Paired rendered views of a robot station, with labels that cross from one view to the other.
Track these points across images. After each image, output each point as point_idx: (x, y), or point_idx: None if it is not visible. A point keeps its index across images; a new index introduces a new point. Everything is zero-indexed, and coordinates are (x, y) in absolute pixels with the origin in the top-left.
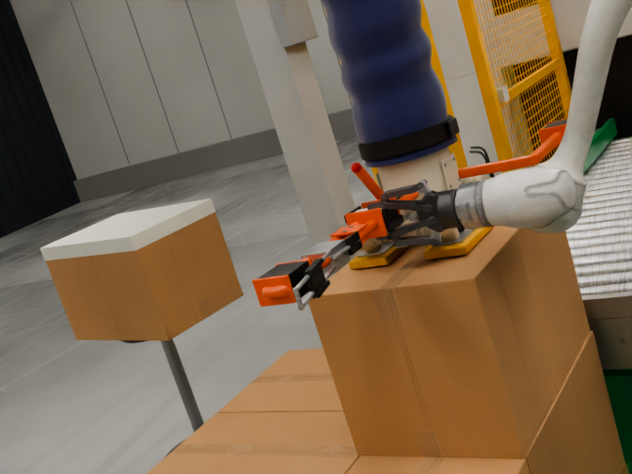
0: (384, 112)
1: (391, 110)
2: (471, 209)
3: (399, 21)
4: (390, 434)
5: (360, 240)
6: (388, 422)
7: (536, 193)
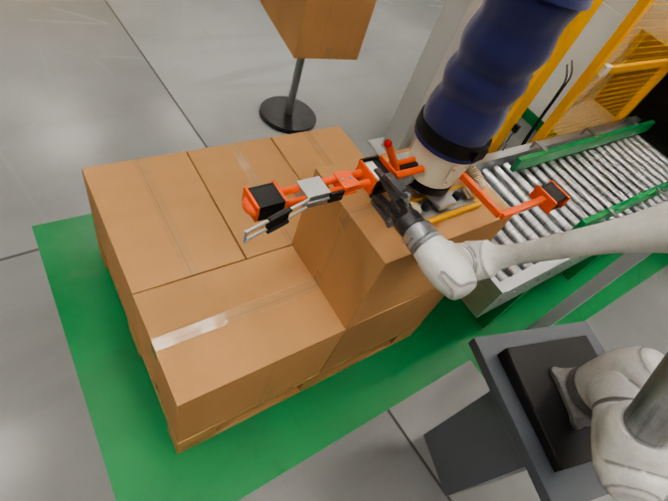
0: (445, 114)
1: (450, 118)
2: (411, 243)
3: (511, 70)
4: (307, 255)
5: (342, 196)
6: (309, 251)
7: (444, 279)
